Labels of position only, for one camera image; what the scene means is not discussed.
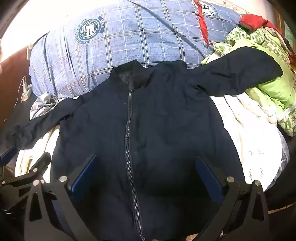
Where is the white charger with cable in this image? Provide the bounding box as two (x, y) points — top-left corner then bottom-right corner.
(14, 44), (33, 103)

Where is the red strap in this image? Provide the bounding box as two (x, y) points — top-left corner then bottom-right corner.
(196, 0), (211, 45)

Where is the brown wooden headboard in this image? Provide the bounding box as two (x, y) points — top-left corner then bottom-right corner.
(0, 46), (35, 144)

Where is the white floral quilt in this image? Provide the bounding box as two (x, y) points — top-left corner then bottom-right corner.
(14, 93), (289, 188)

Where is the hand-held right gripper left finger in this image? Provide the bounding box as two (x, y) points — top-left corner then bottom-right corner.
(27, 153), (102, 241)

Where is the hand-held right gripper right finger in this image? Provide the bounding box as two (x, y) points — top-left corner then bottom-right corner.
(195, 155), (270, 241)

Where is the red cloth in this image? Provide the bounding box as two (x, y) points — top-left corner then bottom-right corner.
(239, 14), (290, 44)

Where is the silver grey cloth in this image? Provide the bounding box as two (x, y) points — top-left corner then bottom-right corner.
(30, 92), (79, 121)

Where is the blue plaid duvet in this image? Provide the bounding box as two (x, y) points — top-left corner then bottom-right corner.
(29, 0), (245, 100)

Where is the dark navy zip jacket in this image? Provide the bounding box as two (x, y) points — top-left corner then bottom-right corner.
(6, 46), (284, 241)

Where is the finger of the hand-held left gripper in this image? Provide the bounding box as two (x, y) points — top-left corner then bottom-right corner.
(0, 145), (18, 164)
(27, 152), (52, 182)

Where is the green patterned blanket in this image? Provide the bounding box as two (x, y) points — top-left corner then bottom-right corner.
(201, 25), (296, 137)

